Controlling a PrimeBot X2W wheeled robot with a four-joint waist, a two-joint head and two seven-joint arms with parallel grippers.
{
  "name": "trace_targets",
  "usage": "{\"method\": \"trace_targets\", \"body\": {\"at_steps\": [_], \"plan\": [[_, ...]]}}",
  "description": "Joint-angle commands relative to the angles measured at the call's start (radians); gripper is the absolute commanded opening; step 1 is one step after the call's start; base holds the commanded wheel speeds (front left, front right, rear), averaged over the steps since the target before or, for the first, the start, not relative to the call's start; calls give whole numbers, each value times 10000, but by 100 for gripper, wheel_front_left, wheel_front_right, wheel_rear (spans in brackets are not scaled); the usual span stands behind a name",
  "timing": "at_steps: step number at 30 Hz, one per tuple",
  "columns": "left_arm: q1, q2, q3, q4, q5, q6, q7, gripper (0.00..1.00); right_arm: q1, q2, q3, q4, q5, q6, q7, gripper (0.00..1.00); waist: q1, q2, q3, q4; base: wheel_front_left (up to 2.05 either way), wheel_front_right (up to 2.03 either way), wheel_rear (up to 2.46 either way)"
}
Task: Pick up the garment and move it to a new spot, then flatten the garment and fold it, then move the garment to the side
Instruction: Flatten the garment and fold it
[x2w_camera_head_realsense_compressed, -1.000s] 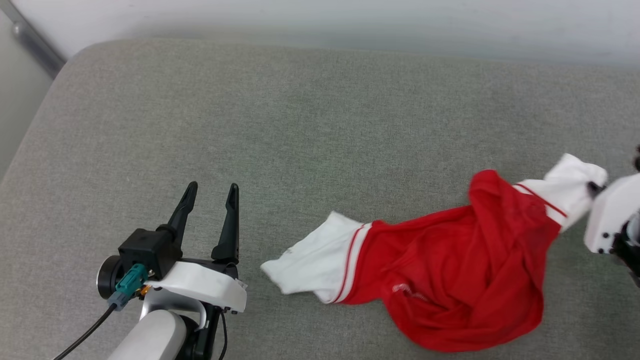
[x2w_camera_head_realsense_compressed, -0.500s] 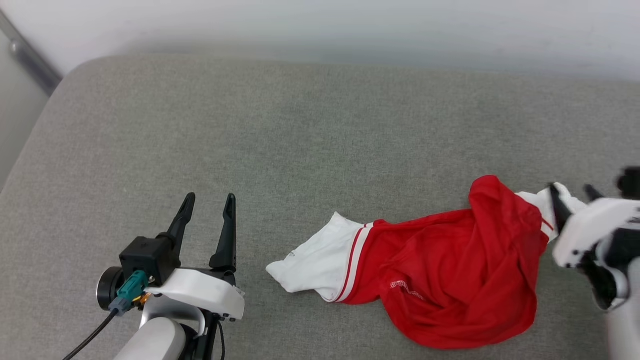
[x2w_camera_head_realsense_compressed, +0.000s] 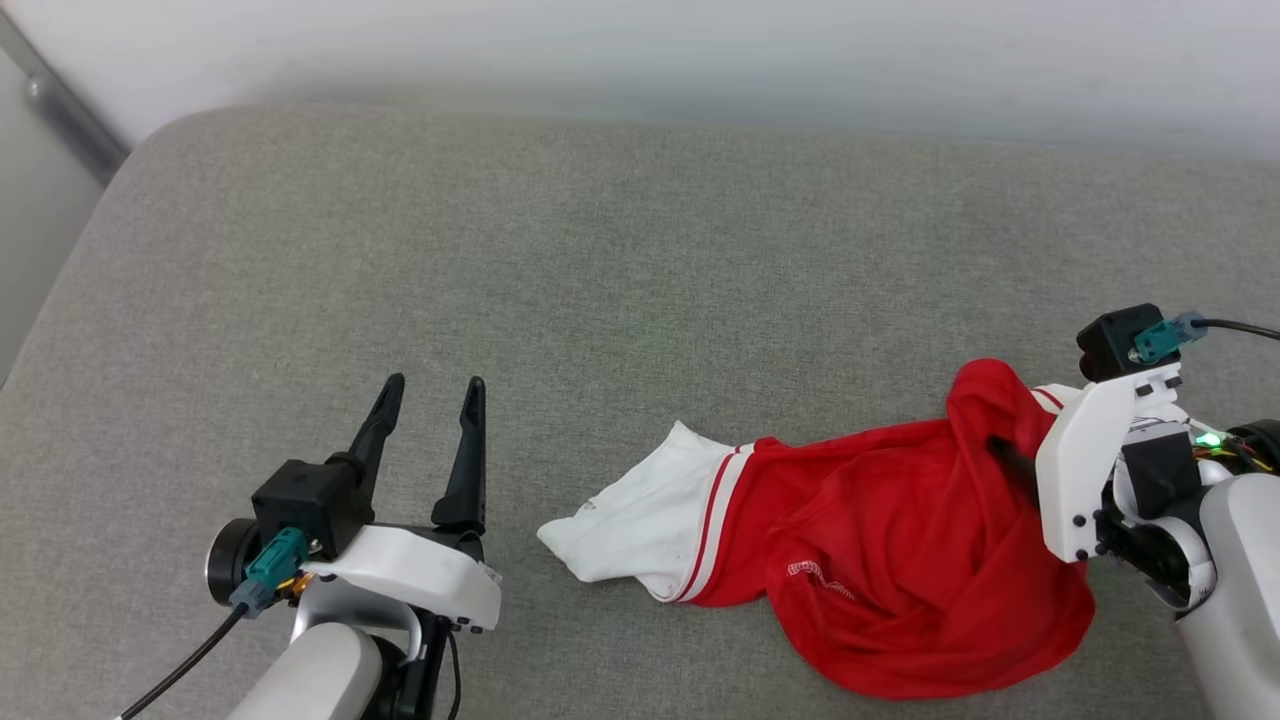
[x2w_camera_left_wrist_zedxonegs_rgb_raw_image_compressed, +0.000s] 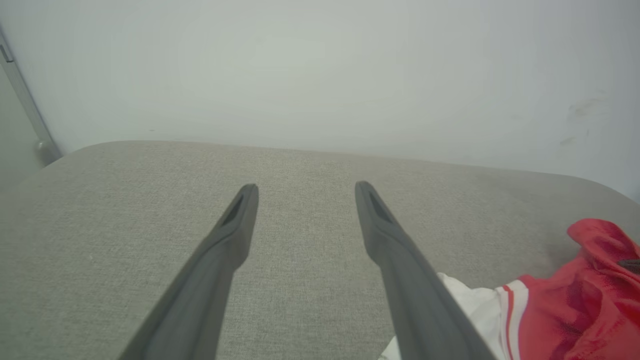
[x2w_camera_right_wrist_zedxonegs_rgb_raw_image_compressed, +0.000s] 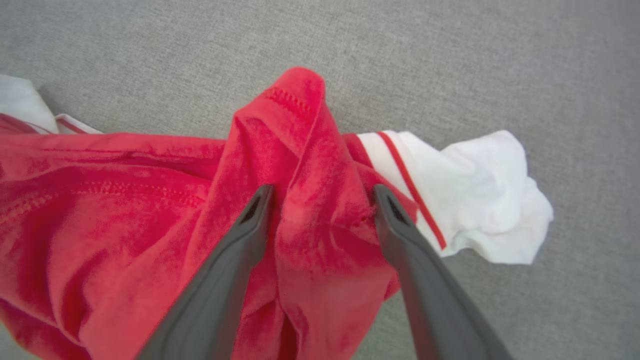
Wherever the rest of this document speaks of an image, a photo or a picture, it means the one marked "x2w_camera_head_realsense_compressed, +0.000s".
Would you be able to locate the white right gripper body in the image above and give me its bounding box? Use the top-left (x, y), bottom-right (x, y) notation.
top-left (1034, 364), bottom-right (1219, 613)

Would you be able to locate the camera cable teal plug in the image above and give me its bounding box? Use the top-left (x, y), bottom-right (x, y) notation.
top-left (115, 527), bottom-right (311, 720)
top-left (1130, 310), bottom-right (1280, 366)

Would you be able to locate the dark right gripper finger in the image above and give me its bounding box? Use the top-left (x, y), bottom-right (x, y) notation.
top-left (984, 434), bottom-right (1042, 503)

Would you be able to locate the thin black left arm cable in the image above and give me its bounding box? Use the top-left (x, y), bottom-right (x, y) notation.
top-left (440, 625), bottom-right (463, 720)

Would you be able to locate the red shirt with white sleeves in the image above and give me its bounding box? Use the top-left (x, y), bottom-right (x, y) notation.
top-left (537, 358), bottom-right (1098, 699)

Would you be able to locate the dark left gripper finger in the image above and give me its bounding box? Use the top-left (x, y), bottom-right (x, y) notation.
top-left (431, 375), bottom-right (489, 538)
top-left (328, 373), bottom-right (407, 493)

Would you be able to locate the right camera cable teal plug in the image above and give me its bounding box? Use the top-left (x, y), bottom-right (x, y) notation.
top-left (1130, 310), bottom-right (1280, 366)

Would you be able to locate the left camera cable teal plug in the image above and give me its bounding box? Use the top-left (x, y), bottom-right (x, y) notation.
top-left (115, 527), bottom-right (311, 720)

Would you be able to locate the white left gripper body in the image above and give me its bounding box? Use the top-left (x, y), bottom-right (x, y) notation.
top-left (207, 518), bottom-right (503, 636)

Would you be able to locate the grey metal wall strip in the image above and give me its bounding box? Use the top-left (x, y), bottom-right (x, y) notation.
top-left (0, 10), bottom-right (131, 186)

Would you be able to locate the grey fabric sofa cushion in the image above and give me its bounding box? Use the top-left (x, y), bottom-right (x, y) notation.
top-left (0, 103), bottom-right (1280, 720)

